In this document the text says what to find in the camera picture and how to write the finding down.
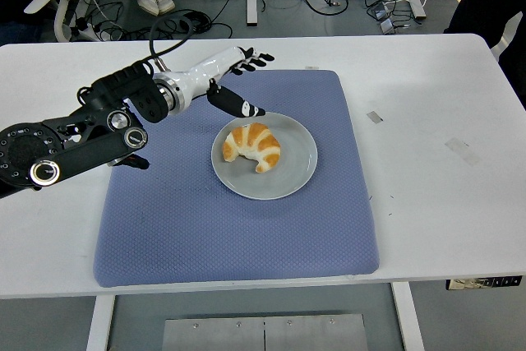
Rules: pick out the croissant bread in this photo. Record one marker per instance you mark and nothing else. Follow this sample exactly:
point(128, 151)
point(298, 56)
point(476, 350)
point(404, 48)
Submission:
point(255, 141)

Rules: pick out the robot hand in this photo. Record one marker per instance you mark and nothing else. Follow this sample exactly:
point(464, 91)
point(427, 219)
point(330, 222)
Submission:
point(209, 67)

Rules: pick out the grey tape strip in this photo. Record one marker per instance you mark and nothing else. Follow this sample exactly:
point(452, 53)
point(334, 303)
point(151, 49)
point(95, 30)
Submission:
point(375, 117)

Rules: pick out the table control panel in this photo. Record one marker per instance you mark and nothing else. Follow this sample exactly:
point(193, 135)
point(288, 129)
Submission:
point(485, 283)

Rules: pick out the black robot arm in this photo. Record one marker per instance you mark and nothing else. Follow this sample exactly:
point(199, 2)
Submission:
point(82, 158)

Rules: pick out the person in black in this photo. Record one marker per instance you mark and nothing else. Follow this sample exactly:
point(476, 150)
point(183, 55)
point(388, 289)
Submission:
point(485, 10)

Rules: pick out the grey metal plate with screws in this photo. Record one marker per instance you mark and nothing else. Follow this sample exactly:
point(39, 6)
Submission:
point(213, 334)

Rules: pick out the clear tape strip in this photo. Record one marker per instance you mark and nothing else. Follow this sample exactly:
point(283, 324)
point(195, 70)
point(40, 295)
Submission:
point(462, 151)

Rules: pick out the grey-white round plate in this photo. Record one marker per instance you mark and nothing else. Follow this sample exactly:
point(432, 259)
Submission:
point(287, 178)

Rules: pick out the grey power adapter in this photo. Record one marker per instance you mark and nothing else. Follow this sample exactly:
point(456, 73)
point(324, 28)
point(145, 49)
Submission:
point(388, 27)

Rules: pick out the white table leg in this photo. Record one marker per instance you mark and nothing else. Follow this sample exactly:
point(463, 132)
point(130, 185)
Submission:
point(407, 318)
point(100, 322)

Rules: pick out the blue quilted mat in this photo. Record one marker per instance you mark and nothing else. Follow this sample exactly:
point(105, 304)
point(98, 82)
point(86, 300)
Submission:
point(205, 236)

